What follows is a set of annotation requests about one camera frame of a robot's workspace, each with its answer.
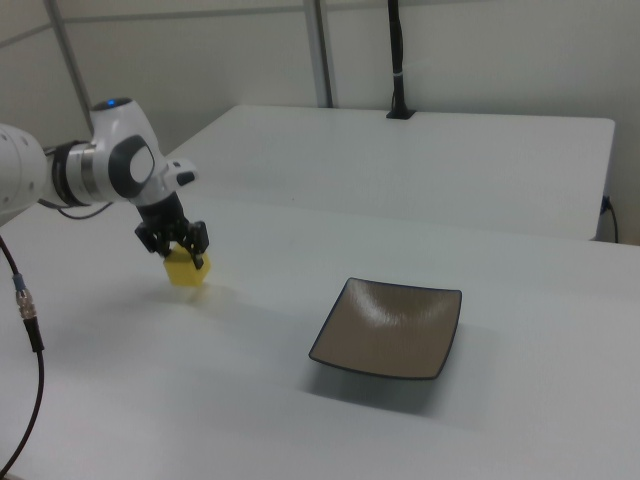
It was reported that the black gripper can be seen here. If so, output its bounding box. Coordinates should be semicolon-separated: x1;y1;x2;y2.
133;192;211;268

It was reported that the yellow cube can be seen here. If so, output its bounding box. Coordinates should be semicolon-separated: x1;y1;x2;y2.
163;243;213;287

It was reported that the thin black power cable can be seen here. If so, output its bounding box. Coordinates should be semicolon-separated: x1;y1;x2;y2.
601;194;620;242

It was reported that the black cable with metal connector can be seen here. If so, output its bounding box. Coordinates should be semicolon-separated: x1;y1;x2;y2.
0;234;47;464

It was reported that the white side table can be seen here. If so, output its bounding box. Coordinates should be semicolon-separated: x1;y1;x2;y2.
167;103;616;242

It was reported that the black pole with white tie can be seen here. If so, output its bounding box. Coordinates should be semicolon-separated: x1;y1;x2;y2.
385;0;417;121

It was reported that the grey robot arm cable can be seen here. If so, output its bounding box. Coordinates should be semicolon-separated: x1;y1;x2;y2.
38;197;119;220

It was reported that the brown square ceramic plate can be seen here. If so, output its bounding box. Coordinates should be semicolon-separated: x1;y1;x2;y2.
308;277;463;381

